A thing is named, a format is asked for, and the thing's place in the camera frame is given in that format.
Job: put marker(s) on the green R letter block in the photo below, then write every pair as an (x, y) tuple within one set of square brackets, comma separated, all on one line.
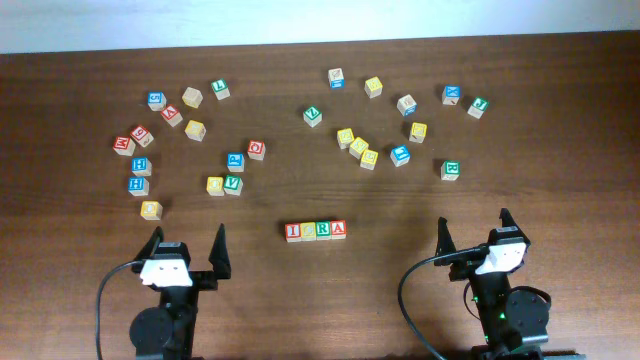
[(323, 230)]

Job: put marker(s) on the yellow M letter block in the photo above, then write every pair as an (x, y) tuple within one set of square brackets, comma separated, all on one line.
[(357, 147)]

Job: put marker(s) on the blue 5 number block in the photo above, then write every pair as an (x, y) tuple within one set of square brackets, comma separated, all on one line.
[(156, 101)]

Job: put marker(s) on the blue P letter block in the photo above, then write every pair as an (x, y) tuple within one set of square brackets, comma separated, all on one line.
[(235, 162)]

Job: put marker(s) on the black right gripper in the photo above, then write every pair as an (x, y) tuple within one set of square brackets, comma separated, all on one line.
[(466, 266)]

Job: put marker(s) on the red 6 number block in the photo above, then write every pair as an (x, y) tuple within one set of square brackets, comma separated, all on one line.
[(141, 136)]

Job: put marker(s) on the red Q letter block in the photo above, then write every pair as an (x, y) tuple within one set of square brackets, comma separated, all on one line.
[(256, 150)]

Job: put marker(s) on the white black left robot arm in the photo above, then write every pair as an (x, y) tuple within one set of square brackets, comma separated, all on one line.
[(166, 331)]

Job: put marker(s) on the blue K letter block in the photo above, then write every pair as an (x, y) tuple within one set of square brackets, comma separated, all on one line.
[(451, 95)]

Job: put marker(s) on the yellow C letter block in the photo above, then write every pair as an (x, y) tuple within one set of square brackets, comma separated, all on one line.
[(308, 231)]

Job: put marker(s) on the green Z letter block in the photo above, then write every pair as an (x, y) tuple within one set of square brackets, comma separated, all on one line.
[(312, 116)]

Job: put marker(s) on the red A letter block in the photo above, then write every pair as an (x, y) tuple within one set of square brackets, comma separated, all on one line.
[(338, 229)]

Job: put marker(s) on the green J letter block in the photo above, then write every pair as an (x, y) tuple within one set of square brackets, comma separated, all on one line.
[(478, 107)]

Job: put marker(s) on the yellow block right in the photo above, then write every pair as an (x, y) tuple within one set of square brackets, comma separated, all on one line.
[(418, 132)]

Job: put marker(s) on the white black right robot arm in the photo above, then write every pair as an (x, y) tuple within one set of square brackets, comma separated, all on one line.
[(514, 319)]

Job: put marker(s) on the yellow E letter block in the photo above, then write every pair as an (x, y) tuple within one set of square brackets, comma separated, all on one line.
[(369, 159)]

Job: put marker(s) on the red I letter block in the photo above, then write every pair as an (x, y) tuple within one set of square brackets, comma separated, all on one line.
[(293, 232)]

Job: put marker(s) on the wood block blue D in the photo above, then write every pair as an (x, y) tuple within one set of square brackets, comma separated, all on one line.
[(406, 105)]

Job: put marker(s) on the yellow D letter block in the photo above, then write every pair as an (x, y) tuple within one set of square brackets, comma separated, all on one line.
[(151, 210)]

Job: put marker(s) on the blue H letter block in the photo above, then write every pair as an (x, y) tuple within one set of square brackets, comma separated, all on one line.
[(138, 186)]

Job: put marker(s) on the red A block upper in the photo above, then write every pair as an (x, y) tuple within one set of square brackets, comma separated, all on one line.
[(171, 115)]

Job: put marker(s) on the green L letter block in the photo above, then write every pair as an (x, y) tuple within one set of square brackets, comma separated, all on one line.
[(220, 89)]

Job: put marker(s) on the yellow O letter block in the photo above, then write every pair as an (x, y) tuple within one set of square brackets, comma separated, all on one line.
[(215, 186)]

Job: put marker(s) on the plain wood yellow block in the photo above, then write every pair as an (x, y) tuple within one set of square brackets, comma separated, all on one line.
[(192, 97)]

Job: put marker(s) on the yellow block top centre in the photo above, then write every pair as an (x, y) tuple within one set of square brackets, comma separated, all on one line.
[(373, 87)]

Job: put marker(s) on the yellow G letter block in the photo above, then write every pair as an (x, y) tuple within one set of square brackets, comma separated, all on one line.
[(195, 130)]

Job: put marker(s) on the blue I letter block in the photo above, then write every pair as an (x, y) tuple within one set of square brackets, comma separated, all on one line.
[(400, 155)]

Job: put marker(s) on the green V letter block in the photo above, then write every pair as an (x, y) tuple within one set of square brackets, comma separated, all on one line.
[(233, 185)]

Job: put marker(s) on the yellow S letter block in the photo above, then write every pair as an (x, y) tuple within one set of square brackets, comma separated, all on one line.
[(345, 137)]

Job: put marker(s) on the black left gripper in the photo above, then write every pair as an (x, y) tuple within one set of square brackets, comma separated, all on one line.
[(220, 269)]

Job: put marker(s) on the blue sided wood block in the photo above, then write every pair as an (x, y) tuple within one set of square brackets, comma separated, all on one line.
[(336, 78)]

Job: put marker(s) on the green R block right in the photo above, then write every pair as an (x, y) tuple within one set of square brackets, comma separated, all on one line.
[(450, 170)]

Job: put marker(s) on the blue H block upper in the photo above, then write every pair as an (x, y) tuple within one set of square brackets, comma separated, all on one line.
[(141, 167)]

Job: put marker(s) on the red M letter block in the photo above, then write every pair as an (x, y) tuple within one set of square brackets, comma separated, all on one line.
[(124, 146)]

